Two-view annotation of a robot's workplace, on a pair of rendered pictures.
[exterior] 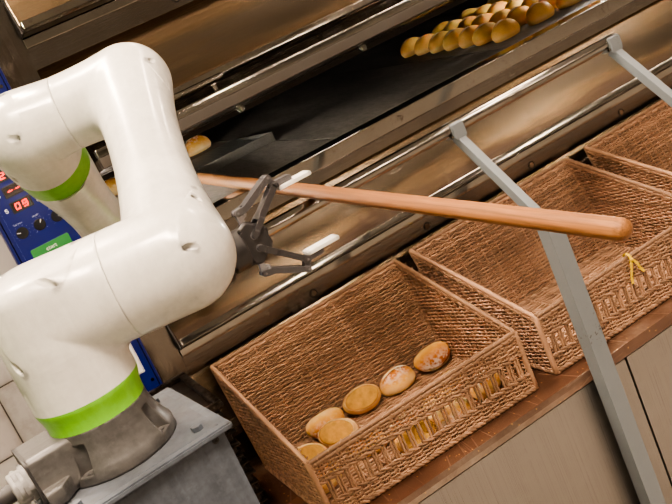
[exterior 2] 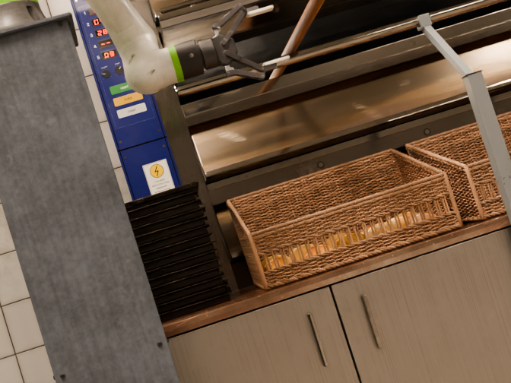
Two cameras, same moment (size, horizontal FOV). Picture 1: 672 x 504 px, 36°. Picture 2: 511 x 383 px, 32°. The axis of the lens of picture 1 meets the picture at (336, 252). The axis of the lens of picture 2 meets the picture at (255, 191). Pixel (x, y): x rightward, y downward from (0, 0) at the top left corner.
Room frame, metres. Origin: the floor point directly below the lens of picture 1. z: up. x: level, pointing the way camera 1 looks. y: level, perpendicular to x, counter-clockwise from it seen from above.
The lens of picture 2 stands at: (-0.37, -0.42, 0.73)
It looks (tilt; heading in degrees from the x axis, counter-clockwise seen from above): 2 degrees up; 15
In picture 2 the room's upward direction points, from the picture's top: 18 degrees counter-clockwise
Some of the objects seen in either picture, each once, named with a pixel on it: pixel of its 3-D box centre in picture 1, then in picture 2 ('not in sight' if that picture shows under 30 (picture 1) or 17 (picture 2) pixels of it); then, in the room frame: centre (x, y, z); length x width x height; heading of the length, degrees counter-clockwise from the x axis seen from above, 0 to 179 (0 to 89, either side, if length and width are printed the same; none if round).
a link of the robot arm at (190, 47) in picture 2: not in sight; (190, 59); (1.82, 0.22, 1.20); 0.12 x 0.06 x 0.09; 20
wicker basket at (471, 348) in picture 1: (368, 376); (334, 212); (2.19, 0.05, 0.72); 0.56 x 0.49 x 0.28; 110
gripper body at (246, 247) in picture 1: (246, 245); (217, 51); (1.84, 0.15, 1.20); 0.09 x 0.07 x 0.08; 110
